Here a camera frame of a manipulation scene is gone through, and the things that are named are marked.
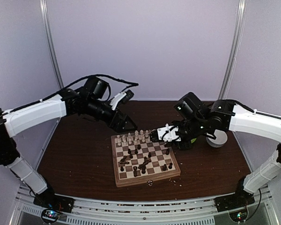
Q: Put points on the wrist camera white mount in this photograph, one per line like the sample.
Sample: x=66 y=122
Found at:
x=121 y=98
x=167 y=134

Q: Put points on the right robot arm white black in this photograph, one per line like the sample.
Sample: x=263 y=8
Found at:
x=231 y=115

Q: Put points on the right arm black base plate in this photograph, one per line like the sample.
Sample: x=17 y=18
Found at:
x=231 y=202

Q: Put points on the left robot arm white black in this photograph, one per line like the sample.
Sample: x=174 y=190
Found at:
x=97 y=96

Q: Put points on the wooden chess board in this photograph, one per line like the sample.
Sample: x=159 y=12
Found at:
x=137 y=160

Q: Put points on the right aluminium frame post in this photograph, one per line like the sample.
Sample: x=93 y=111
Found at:
x=236 y=41

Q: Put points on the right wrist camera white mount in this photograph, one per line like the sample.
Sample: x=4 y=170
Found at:
x=167 y=134

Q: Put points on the white bowl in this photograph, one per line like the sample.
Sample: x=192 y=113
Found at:
x=220 y=139

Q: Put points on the dark queen chess piece lying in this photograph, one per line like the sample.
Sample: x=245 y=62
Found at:
x=123 y=161

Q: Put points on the front aluminium rail base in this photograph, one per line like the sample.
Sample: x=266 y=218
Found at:
x=196 y=211

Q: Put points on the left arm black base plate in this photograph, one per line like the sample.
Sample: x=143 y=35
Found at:
x=59 y=203

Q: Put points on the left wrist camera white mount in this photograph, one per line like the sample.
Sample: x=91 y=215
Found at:
x=121 y=98

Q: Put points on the left aluminium frame post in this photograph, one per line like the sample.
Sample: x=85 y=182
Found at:
x=48 y=33

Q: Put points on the white chess pieces row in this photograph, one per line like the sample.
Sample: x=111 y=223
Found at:
x=138 y=137

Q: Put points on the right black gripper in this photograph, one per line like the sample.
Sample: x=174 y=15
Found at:
x=186 y=146

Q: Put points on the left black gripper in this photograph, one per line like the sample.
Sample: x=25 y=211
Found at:
x=118 y=126

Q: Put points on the aluminium frame post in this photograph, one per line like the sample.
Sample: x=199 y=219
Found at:
x=236 y=41
x=48 y=33

